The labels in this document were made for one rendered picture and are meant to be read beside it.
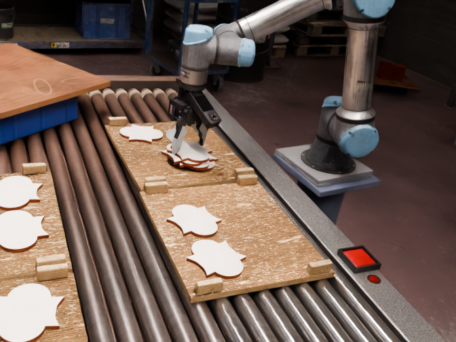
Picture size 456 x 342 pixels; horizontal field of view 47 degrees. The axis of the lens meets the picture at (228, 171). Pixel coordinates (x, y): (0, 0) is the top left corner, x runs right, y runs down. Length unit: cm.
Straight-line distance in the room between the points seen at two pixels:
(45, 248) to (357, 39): 96
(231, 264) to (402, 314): 38
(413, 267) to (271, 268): 196
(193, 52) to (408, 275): 197
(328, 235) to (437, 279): 173
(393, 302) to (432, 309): 161
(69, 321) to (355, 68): 100
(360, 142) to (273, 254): 52
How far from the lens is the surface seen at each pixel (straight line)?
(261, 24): 154
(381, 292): 125
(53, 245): 119
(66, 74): 184
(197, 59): 141
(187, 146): 155
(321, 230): 139
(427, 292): 293
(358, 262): 129
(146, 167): 149
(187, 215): 128
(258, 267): 118
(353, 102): 156
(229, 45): 142
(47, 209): 130
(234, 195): 141
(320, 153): 175
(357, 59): 152
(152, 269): 116
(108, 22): 558
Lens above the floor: 166
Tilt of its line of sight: 28 degrees down
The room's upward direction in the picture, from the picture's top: 9 degrees clockwise
